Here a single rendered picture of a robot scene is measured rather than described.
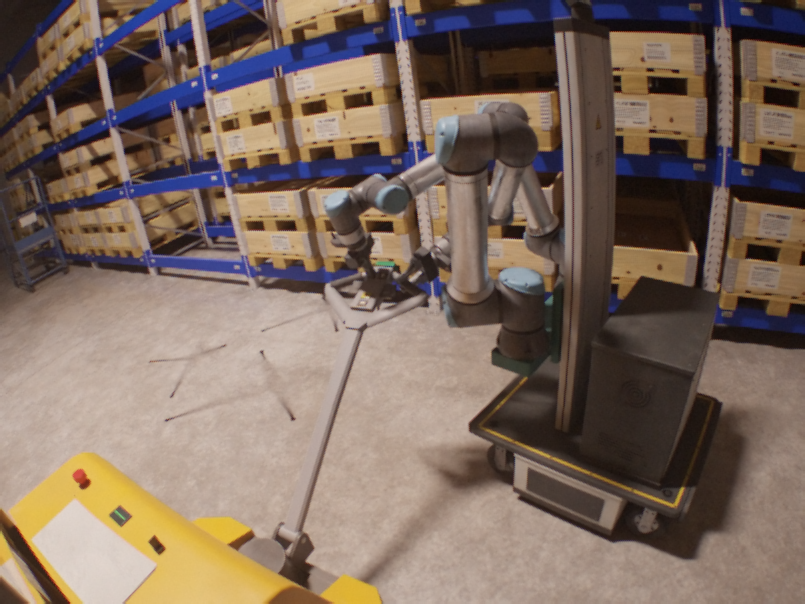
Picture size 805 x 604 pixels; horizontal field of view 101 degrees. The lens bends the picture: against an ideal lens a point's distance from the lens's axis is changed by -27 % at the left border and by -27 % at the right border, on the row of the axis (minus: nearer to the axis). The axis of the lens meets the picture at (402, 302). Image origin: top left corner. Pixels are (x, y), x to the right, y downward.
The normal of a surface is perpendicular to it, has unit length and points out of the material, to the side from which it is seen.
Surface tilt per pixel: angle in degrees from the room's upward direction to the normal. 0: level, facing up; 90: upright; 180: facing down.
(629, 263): 90
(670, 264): 90
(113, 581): 0
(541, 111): 90
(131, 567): 0
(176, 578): 0
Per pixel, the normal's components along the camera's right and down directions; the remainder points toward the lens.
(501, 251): -0.44, 0.46
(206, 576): -0.13, -0.89
